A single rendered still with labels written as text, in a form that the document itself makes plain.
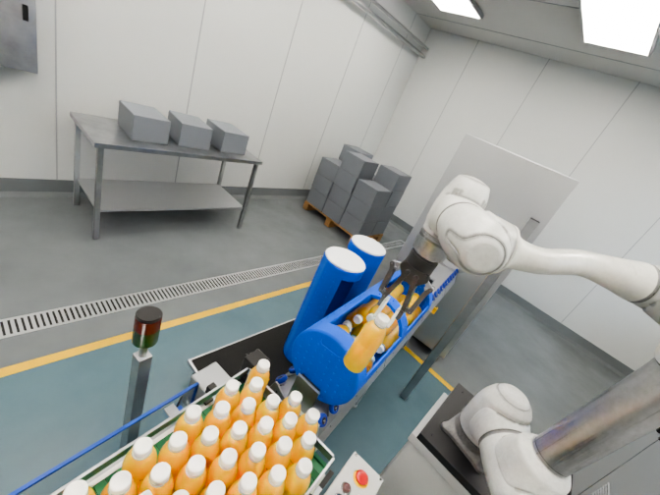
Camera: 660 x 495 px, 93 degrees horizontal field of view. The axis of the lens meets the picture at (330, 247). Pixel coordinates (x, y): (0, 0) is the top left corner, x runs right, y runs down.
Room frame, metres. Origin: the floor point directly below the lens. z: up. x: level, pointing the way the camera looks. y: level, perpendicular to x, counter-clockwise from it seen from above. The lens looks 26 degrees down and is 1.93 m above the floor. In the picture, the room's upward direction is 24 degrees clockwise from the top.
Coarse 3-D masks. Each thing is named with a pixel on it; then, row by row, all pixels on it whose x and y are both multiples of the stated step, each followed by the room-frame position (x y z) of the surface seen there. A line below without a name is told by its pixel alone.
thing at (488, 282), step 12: (528, 228) 1.97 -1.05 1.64; (492, 276) 1.97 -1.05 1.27; (480, 288) 1.98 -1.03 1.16; (480, 300) 1.96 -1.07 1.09; (468, 312) 1.96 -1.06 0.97; (456, 324) 1.97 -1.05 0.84; (444, 336) 1.98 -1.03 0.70; (444, 348) 1.96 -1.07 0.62; (432, 360) 1.96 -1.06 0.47; (420, 372) 1.97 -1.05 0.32; (408, 384) 1.98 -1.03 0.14; (408, 396) 1.96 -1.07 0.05
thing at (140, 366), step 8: (136, 360) 0.58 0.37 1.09; (144, 360) 0.59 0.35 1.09; (136, 368) 0.58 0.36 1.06; (144, 368) 0.59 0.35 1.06; (136, 376) 0.57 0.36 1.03; (144, 376) 0.59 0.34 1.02; (136, 384) 0.57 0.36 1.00; (144, 384) 0.60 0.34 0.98; (128, 392) 0.59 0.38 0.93; (136, 392) 0.58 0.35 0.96; (144, 392) 0.60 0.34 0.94; (128, 400) 0.58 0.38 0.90; (136, 400) 0.58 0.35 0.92; (128, 408) 0.58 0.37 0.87; (136, 408) 0.58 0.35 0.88; (128, 416) 0.58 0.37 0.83; (136, 416) 0.59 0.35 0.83
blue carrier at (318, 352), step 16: (400, 272) 1.59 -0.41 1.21; (416, 288) 1.60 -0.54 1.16; (352, 304) 1.10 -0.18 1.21; (400, 304) 1.23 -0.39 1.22; (320, 320) 0.97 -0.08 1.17; (336, 320) 1.16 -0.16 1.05; (400, 320) 1.16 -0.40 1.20; (416, 320) 1.33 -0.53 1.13; (304, 336) 0.88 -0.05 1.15; (320, 336) 0.86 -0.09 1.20; (336, 336) 0.85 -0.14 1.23; (400, 336) 1.14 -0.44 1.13; (304, 352) 0.87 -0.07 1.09; (320, 352) 0.84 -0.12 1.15; (336, 352) 0.83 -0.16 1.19; (384, 352) 1.15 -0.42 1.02; (304, 368) 0.85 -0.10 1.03; (320, 368) 0.83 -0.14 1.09; (336, 368) 0.81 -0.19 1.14; (320, 384) 0.82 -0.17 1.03; (336, 384) 0.80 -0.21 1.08; (352, 384) 0.78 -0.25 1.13; (320, 400) 0.81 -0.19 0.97; (336, 400) 0.79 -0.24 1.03
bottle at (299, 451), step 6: (300, 438) 0.58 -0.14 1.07; (294, 444) 0.56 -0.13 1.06; (300, 444) 0.56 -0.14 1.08; (294, 450) 0.55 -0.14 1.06; (300, 450) 0.55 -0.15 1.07; (306, 450) 0.55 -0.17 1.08; (312, 450) 0.56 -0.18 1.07; (294, 456) 0.54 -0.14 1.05; (300, 456) 0.54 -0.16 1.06; (306, 456) 0.54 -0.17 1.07; (312, 456) 0.56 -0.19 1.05; (294, 462) 0.54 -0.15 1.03
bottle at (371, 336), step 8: (368, 328) 0.74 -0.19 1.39; (376, 328) 0.74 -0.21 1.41; (384, 328) 0.74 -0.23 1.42; (360, 336) 0.74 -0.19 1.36; (368, 336) 0.73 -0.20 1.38; (376, 336) 0.73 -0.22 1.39; (384, 336) 0.74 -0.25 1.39; (352, 344) 0.76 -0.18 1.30; (360, 344) 0.73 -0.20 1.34; (368, 344) 0.72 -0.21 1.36; (376, 344) 0.73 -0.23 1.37; (352, 352) 0.74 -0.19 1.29; (360, 352) 0.72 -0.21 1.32; (368, 352) 0.72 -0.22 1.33; (344, 360) 0.74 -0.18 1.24; (352, 360) 0.73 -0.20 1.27; (360, 360) 0.72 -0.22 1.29; (368, 360) 0.73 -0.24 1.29; (352, 368) 0.72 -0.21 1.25; (360, 368) 0.73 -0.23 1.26
